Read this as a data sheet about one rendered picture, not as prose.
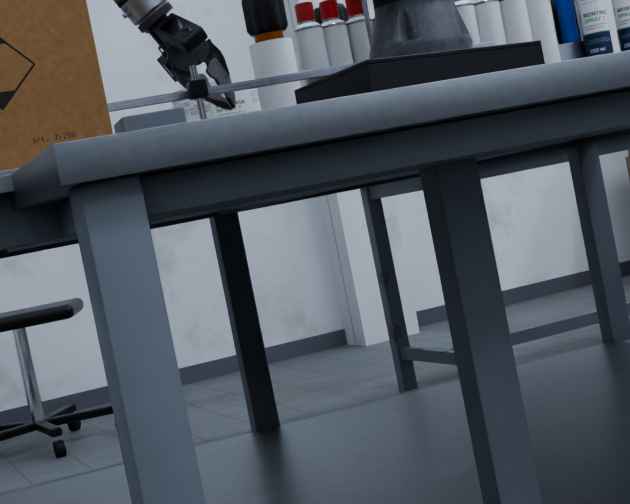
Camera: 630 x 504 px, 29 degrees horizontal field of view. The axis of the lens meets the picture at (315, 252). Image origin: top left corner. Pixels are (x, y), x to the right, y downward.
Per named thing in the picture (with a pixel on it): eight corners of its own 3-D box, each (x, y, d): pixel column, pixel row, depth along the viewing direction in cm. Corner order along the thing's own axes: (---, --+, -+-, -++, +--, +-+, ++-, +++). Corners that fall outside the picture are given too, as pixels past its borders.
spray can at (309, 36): (340, 114, 218) (318, 2, 217) (338, 113, 213) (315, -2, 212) (312, 120, 218) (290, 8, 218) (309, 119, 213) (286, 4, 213)
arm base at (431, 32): (443, 65, 184) (433, 1, 184) (493, 47, 170) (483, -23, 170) (354, 75, 179) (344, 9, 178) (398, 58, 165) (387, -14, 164)
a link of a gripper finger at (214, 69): (240, 100, 218) (207, 60, 216) (247, 96, 212) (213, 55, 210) (227, 111, 217) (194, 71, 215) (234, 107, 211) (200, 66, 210)
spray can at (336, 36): (344, 115, 222) (322, 5, 221) (368, 109, 219) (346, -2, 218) (330, 116, 217) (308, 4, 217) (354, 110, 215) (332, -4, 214)
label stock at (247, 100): (198, 154, 251) (184, 85, 251) (173, 164, 270) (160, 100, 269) (286, 139, 259) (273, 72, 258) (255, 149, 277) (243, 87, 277)
